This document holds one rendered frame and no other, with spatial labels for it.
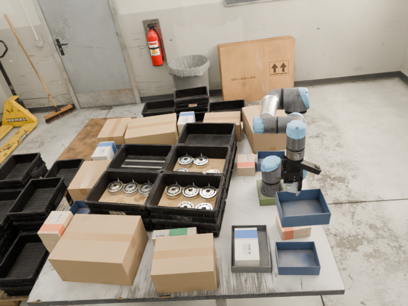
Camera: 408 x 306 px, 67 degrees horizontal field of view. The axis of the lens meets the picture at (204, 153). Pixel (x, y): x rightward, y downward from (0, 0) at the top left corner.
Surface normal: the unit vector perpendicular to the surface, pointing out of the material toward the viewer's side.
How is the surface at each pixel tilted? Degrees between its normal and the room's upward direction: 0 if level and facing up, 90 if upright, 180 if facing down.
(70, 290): 0
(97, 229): 0
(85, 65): 90
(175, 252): 0
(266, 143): 90
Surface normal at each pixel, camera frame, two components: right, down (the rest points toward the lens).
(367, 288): -0.12, -0.80
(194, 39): -0.03, 0.59
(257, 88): -0.06, 0.33
